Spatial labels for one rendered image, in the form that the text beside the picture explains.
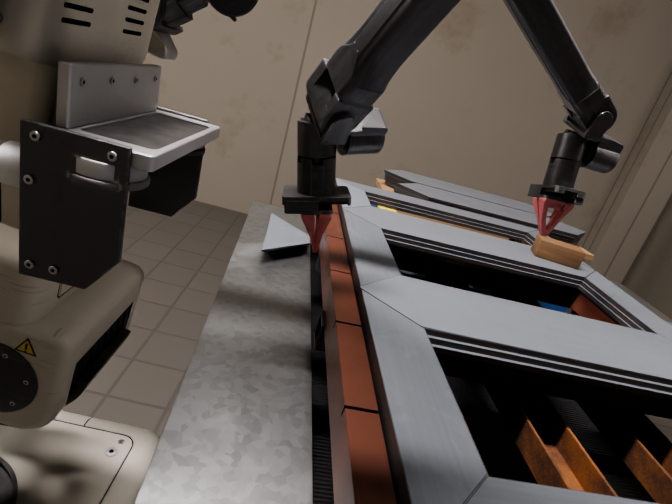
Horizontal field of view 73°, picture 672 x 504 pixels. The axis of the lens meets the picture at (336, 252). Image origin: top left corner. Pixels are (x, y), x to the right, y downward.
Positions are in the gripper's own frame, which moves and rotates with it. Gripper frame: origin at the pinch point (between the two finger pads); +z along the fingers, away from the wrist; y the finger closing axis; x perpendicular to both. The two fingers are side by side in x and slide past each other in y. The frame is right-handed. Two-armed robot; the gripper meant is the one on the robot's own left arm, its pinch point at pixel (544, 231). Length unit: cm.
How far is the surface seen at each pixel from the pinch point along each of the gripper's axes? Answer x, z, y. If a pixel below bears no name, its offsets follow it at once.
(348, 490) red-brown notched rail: 42, 27, -50
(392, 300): 32.5, 16.4, -16.9
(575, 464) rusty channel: -0.6, 34.7, -26.1
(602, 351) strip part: -5.5, 17.7, -18.3
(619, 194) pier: -179, -38, 215
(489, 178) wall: -90, -29, 234
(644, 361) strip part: -13.6, 17.9, -18.6
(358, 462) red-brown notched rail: 41, 26, -48
